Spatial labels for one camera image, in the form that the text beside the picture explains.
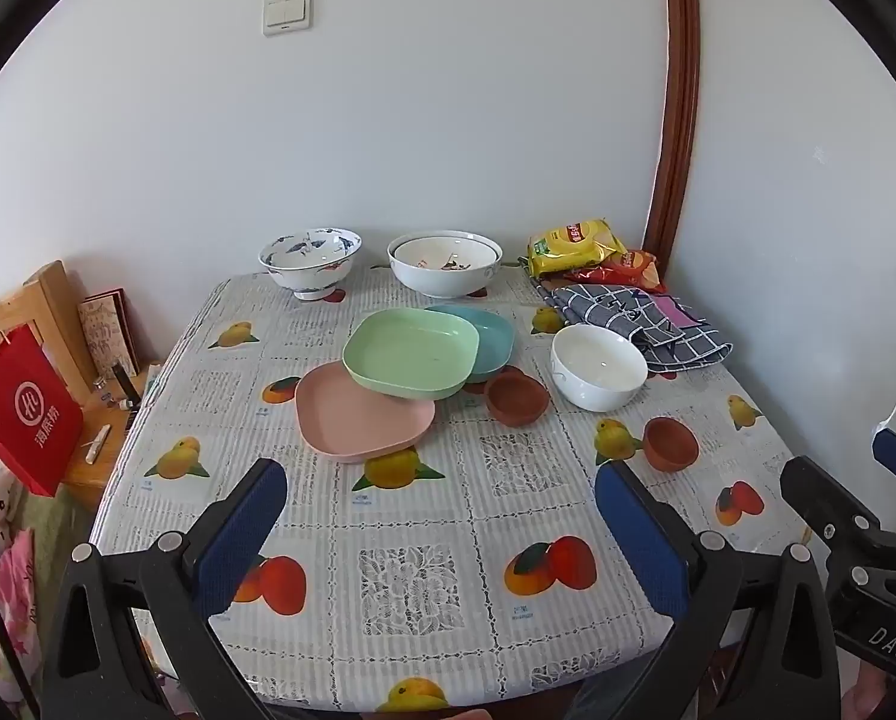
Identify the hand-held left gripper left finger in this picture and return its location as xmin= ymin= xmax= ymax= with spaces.
xmin=40 ymin=457 xmax=290 ymax=720

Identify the pink patterned cloth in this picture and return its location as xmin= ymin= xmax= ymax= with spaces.
xmin=0 ymin=529 xmax=38 ymax=698

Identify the red paper bag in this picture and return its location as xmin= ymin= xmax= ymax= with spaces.
xmin=0 ymin=311 xmax=86 ymax=497

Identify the grey checked cloth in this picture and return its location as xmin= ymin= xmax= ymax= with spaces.
xmin=535 ymin=277 xmax=734 ymax=376

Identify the red chip bag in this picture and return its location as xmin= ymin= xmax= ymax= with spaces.
xmin=568 ymin=249 xmax=666 ymax=293

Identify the small brown bowl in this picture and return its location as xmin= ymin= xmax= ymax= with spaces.
xmin=643 ymin=417 xmax=701 ymax=470
xmin=485 ymin=376 xmax=551 ymax=428

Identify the teal square plate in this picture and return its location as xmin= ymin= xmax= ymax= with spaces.
xmin=425 ymin=304 xmax=516 ymax=383

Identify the green square plate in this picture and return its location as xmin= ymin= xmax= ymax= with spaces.
xmin=343 ymin=309 xmax=481 ymax=401

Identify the wooden chair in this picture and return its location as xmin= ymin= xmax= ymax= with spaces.
xmin=0 ymin=260 xmax=152 ymax=511

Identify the yellow chip bag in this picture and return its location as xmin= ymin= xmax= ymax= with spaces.
xmin=527 ymin=219 xmax=629 ymax=278

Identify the large white bowl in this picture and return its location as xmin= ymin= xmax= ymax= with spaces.
xmin=386 ymin=231 xmax=504 ymax=299

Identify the plain white bowl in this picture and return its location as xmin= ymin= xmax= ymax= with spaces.
xmin=551 ymin=324 xmax=650 ymax=413

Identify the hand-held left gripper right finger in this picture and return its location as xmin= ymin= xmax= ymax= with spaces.
xmin=595 ymin=457 xmax=843 ymax=720

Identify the white light switch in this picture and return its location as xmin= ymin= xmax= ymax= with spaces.
xmin=262 ymin=0 xmax=314 ymax=37

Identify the blue patterned white bowl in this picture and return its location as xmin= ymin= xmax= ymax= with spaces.
xmin=259 ymin=228 xmax=363 ymax=302

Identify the brown patterned book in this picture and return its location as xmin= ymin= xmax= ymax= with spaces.
xmin=77 ymin=286 xmax=141 ymax=383

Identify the fruit print tablecloth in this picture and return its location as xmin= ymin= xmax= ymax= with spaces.
xmin=88 ymin=266 xmax=813 ymax=713

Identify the brown wooden door frame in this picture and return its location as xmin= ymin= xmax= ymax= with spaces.
xmin=646 ymin=0 xmax=702 ymax=271

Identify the pink square plate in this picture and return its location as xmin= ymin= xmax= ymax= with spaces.
xmin=295 ymin=361 xmax=437 ymax=461

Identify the white bowl with orange print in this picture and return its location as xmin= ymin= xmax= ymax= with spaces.
xmin=392 ymin=234 xmax=498 ymax=272

